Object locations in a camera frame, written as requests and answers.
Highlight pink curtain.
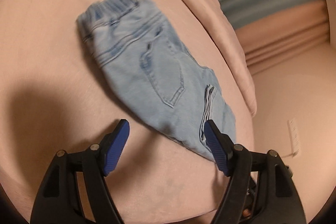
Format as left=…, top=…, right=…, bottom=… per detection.
left=235, top=0, right=332, bottom=75

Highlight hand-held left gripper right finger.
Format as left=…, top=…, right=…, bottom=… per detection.
left=203, top=120, right=307, bottom=224

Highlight white wall socket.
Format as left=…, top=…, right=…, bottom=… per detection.
left=287, top=118, right=301, bottom=157

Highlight light blue denim pants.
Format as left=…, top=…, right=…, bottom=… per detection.
left=76, top=0, right=238, bottom=161

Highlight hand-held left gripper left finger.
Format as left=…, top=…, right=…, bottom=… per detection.
left=29, top=119, right=131, bottom=224

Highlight pink duvet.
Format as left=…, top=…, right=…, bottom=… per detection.
left=162, top=0, right=258, bottom=117

